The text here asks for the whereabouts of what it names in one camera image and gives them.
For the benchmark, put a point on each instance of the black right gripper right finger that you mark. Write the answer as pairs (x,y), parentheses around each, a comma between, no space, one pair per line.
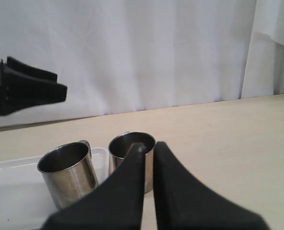
(182,202)

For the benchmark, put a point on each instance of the steel cup with pellets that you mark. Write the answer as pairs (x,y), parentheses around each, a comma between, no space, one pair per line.
(68,173)

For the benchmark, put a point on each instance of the white curtain backdrop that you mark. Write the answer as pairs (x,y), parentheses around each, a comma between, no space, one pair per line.
(119,56)

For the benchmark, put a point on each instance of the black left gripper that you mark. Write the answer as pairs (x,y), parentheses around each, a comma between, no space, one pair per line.
(16,95)

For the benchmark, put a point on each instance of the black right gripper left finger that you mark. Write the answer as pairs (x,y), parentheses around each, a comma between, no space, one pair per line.
(117,204)

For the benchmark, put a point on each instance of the white plastic tray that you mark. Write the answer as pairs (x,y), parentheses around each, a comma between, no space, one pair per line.
(25,201)

